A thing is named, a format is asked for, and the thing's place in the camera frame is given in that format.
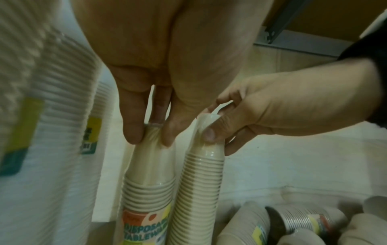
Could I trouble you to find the brown shelf board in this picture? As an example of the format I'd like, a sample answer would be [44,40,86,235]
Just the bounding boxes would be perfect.
[262,0,387,41]

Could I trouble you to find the grey metal shelf bracket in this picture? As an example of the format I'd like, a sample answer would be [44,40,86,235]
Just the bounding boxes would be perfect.
[253,0,356,58]

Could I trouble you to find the person's right forearm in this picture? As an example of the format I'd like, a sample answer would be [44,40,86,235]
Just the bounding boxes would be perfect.
[337,23,387,125]

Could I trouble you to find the person's left hand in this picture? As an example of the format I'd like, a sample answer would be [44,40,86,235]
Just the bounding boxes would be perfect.
[70,0,274,147]

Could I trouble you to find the beige cup pack yellow label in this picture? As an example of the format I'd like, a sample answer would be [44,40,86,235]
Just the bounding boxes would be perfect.
[216,200,270,245]

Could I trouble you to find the tall beige cup pack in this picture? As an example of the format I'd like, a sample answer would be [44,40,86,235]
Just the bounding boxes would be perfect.
[169,112,226,245]

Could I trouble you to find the beige cup pack orange label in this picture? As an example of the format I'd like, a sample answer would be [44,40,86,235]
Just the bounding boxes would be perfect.
[121,122,179,245]

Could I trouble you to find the white cup pack green label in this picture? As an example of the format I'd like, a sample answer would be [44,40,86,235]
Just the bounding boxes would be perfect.
[0,0,61,178]
[0,31,103,245]

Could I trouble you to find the beige cup pack striped label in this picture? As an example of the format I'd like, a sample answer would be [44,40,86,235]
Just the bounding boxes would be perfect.
[265,205,349,235]

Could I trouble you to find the person's right hand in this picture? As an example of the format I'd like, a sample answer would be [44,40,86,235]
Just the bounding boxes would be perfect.
[201,58,381,157]

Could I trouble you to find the white storage box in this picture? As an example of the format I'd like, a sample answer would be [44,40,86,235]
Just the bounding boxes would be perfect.
[212,184,387,245]

